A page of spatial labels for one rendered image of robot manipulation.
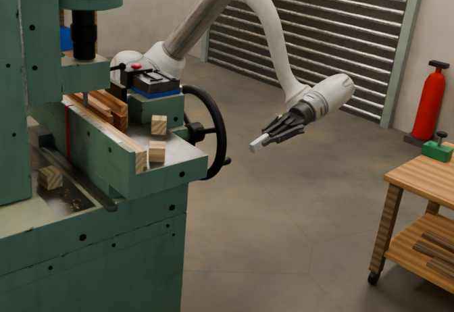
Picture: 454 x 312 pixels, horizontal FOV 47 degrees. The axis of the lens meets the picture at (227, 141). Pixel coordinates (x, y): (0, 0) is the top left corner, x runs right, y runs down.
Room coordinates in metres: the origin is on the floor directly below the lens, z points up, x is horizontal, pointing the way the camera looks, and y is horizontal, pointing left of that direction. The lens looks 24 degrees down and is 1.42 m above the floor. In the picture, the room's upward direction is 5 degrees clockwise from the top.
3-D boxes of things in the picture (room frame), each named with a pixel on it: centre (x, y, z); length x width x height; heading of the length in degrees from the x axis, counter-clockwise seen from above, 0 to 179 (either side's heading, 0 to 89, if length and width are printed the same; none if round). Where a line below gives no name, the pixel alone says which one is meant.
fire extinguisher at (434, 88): (3.52, -1.41, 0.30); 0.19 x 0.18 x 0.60; 137
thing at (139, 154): (1.18, 0.38, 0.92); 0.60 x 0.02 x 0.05; 42
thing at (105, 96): (1.27, 0.34, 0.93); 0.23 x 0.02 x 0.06; 42
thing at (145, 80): (1.33, 0.22, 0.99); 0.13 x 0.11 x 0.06; 42
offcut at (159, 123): (1.18, 0.17, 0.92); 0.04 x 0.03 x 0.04; 97
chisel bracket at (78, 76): (1.17, 0.37, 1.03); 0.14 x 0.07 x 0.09; 132
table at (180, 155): (1.27, 0.28, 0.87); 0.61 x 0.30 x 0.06; 42
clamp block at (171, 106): (1.32, 0.22, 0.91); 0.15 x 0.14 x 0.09; 42
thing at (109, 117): (1.22, 0.36, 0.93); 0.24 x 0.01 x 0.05; 42
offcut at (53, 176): (1.05, 0.40, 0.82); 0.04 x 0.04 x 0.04; 48
